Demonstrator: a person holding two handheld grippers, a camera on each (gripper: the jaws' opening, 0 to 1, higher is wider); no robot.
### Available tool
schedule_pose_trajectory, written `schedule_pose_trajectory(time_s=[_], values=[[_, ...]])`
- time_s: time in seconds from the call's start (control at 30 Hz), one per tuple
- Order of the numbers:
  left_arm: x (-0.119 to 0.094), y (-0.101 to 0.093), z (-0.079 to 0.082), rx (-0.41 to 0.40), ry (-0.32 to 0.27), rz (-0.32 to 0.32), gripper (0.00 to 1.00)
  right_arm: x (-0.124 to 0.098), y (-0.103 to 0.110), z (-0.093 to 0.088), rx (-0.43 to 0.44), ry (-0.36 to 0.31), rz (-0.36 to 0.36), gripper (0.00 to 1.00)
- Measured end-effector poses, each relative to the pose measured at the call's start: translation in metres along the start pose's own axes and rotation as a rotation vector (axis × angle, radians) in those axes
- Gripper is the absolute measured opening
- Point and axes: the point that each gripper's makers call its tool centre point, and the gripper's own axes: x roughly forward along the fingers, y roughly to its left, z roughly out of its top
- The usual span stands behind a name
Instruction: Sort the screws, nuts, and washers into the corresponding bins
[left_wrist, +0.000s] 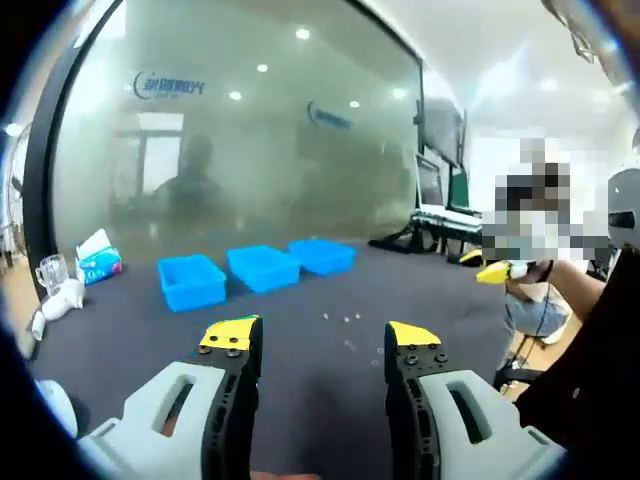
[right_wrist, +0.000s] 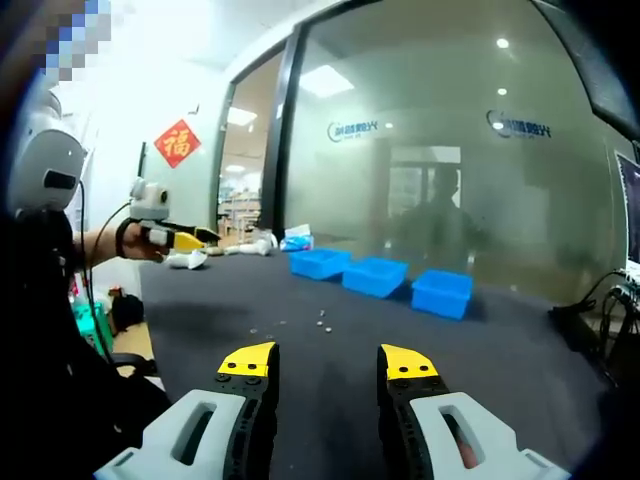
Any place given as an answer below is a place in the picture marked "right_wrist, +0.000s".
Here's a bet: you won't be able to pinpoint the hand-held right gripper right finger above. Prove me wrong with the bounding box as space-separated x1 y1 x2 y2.
376 343 571 480

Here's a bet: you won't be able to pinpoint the black wrist strap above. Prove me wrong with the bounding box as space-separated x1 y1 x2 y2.
115 219 132 259

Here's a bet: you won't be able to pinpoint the person's left hand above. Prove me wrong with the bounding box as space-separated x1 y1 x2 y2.
121 221 167 263

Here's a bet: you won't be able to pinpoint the green plastic basket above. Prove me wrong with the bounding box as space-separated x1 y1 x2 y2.
72 294 114 356

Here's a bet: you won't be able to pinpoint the blue white tissue pack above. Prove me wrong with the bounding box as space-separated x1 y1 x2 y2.
279 224 315 252

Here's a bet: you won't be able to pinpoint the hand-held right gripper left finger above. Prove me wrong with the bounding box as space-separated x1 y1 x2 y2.
94 341 280 480

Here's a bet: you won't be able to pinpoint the person's black shirt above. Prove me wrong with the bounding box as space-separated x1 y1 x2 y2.
0 209 171 480

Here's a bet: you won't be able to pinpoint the black chair armrest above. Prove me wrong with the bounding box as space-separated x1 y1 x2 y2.
110 352 159 376

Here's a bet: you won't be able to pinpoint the blue plastic bin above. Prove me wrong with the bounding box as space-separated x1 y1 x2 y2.
342 256 410 300
410 268 474 320
288 247 353 281

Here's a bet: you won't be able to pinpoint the white bundled objects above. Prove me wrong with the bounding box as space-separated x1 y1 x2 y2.
222 232 279 257

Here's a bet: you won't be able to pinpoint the large black wall monitor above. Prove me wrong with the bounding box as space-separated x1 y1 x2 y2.
532 0 640 144

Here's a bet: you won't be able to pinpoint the grey white chest device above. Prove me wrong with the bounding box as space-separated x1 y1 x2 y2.
7 128 87 214

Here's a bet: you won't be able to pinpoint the screws nuts and washers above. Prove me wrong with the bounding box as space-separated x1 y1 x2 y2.
247 308 335 335

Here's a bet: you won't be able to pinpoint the black bag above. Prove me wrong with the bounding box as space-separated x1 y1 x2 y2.
110 293 146 336

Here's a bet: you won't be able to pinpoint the red diamond wall decoration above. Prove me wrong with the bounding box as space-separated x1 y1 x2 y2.
153 118 202 170

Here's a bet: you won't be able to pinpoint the white crumpled cloth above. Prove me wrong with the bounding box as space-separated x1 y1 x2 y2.
166 249 209 271

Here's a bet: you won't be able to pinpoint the black cable bundle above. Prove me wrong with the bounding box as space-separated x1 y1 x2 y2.
549 267 640 381

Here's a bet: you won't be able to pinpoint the open laptop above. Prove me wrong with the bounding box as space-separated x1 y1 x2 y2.
613 149 640 281

